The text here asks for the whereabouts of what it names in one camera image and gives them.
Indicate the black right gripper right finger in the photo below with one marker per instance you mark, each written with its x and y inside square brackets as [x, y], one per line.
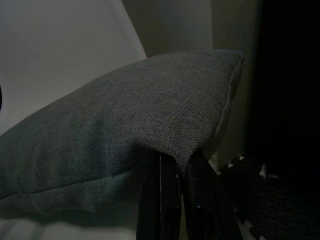
[205, 205]

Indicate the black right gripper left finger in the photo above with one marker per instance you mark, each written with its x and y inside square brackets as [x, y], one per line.
[160, 200]

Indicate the grey fabric pillow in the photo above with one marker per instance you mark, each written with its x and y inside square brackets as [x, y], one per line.
[125, 112]

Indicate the dark foam floor mat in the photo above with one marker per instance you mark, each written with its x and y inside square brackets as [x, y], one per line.
[275, 212]

